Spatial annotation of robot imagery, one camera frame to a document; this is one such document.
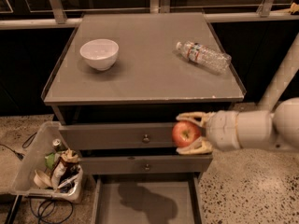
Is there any red apple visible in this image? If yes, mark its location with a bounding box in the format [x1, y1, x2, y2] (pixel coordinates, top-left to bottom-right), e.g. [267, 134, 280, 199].
[172, 121, 201, 147]

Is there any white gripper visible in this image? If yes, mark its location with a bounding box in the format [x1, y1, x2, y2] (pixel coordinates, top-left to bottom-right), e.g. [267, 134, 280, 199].
[176, 111, 241, 155]

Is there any metal window railing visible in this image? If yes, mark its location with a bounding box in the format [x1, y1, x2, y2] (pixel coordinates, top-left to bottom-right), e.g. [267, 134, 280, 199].
[0, 0, 298, 29]

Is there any white ceramic bowl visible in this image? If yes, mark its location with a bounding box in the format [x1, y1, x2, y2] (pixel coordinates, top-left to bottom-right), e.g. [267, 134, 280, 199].
[79, 39, 119, 71]

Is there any metal can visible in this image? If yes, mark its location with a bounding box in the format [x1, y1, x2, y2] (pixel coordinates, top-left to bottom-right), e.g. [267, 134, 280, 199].
[52, 139, 65, 151]

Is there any grey top drawer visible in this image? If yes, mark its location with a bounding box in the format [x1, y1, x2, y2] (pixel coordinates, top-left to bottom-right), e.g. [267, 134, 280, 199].
[59, 123, 176, 150]

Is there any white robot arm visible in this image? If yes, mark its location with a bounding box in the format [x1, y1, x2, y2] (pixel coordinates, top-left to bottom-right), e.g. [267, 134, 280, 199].
[177, 98, 299, 155]

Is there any grey middle drawer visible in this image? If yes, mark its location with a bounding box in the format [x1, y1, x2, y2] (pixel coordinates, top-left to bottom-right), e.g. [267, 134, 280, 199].
[79, 155, 213, 175]

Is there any clear plastic bin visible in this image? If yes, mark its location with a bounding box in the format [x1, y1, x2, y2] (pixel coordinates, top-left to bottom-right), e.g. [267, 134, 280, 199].
[10, 121, 84, 203]

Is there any grey drawer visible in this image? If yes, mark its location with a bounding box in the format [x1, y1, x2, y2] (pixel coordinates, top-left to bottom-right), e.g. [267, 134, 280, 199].
[79, 155, 213, 175]
[59, 123, 176, 150]
[92, 173, 206, 224]

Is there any small white cup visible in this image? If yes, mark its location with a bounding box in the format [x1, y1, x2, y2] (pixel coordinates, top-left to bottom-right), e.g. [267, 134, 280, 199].
[34, 170, 51, 189]

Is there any clear plastic water bottle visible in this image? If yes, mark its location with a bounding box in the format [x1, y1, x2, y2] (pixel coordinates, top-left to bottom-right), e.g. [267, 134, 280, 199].
[176, 41, 232, 74]

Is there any grey drawer cabinet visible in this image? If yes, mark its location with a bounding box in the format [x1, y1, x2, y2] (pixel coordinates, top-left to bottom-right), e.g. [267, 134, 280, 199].
[40, 12, 248, 224]

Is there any white diagonal pipe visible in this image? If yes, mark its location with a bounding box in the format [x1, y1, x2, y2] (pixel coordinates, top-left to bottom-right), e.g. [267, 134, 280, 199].
[258, 34, 299, 111]

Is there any blue cable on floor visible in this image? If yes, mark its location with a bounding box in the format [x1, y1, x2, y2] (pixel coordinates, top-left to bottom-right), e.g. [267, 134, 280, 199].
[29, 197, 75, 224]

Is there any crumpled wrappers and trash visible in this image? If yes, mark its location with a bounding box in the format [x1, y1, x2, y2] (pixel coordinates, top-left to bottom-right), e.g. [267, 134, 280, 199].
[50, 149, 80, 190]

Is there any grey bottom drawer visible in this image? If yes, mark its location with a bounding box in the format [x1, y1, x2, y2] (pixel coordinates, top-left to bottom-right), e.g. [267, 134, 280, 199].
[92, 173, 206, 224]

